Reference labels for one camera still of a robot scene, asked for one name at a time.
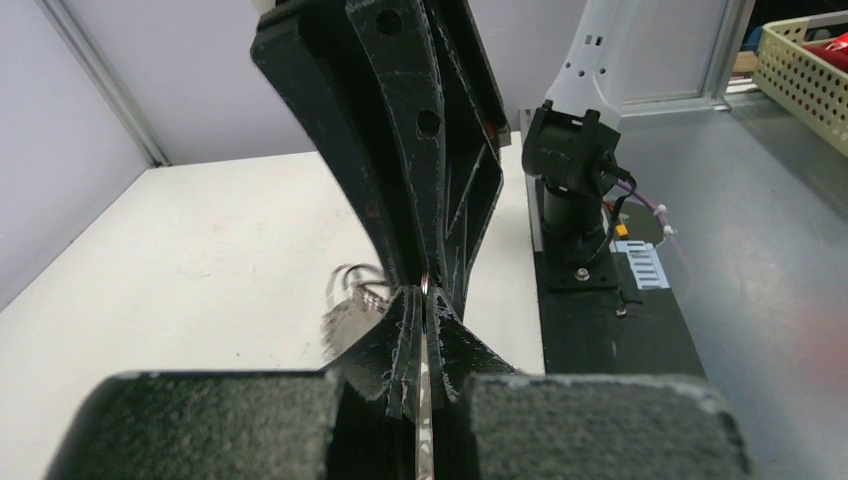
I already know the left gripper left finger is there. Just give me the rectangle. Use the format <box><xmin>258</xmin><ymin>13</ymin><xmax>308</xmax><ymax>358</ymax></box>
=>
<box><xmin>47</xmin><ymin>286</ymin><xmax>422</xmax><ymax>479</ymax></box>

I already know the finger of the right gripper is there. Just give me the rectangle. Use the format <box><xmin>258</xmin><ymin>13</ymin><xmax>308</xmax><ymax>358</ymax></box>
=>
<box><xmin>347</xmin><ymin>1</ymin><xmax>509</xmax><ymax>314</ymax></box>
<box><xmin>250</xmin><ymin>1</ymin><xmax>422</xmax><ymax>286</ymax></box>

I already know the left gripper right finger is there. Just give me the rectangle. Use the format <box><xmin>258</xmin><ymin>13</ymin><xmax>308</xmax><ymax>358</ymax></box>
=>
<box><xmin>423</xmin><ymin>287</ymin><xmax>752</xmax><ymax>479</ymax></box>

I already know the metal disc with key rings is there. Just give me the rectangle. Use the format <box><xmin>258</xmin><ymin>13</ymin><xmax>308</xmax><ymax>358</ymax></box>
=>
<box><xmin>320</xmin><ymin>263</ymin><xmax>390</xmax><ymax>361</ymax></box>

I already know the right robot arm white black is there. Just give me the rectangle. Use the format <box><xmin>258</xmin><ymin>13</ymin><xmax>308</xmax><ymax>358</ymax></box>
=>
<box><xmin>250</xmin><ymin>1</ymin><xmax>653</xmax><ymax>316</ymax></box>

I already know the beige perforated plastic basket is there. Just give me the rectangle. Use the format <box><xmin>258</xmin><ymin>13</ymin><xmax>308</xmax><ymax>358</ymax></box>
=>
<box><xmin>752</xmin><ymin>10</ymin><xmax>847</xmax><ymax>155</ymax></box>

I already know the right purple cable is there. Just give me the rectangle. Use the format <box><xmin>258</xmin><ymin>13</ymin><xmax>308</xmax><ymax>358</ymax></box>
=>
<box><xmin>616</xmin><ymin>178</ymin><xmax>677</xmax><ymax>243</ymax></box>

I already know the aluminium frame rail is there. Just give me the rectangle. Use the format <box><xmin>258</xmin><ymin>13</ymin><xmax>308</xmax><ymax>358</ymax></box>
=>
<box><xmin>36</xmin><ymin>0</ymin><xmax>173</xmax><ymax>168</ymax></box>

